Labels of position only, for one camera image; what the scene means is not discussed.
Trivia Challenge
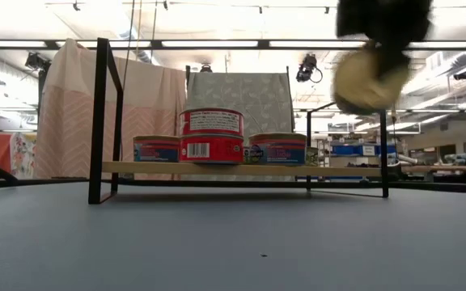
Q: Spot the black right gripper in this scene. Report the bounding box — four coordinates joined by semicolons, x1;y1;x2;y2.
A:
335;0;435;78

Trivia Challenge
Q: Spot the pull-tab can blue red label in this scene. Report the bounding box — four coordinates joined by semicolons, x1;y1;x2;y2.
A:
248;132;308;167

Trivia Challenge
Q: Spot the small silver can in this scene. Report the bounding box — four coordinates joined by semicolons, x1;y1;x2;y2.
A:
179;107;245;137

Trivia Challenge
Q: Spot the silver can red label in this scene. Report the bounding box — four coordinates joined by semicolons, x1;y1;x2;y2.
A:
179;134;245;166

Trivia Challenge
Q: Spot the beige-lid can blue pink label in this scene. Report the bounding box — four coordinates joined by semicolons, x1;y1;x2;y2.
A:
132;134;181;163

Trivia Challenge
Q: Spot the blue storage bin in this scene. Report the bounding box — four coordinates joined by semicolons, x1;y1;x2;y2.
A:
332;144;375;157
374;144;399;157

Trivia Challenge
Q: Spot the LED light bar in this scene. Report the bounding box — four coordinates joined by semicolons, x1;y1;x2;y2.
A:
0;38;466;51

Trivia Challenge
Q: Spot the green leaf-print cloth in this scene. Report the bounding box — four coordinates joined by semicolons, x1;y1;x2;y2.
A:
180;71;295;182

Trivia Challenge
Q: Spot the pink chevron cloth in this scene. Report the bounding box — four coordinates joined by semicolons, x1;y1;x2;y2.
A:
34;38;189;182

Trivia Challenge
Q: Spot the black pole-mounted device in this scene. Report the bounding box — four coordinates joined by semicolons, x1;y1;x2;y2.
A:
24;51;53;73

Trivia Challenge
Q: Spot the white cloth pink flower print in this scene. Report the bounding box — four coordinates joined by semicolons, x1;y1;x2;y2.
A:
9;132;39;180

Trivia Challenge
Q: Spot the black overhead camera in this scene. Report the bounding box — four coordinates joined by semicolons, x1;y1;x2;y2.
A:
295;53;324;85

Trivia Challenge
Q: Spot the wooden shelf black wire frame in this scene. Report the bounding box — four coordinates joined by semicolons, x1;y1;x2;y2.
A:
87;37;390;205

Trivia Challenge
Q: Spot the black aluminium table frame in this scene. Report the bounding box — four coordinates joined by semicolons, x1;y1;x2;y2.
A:
0;177;466;194

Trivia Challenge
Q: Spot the thin black hanging cable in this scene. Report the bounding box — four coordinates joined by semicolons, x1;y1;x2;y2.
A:
121;0;136;93

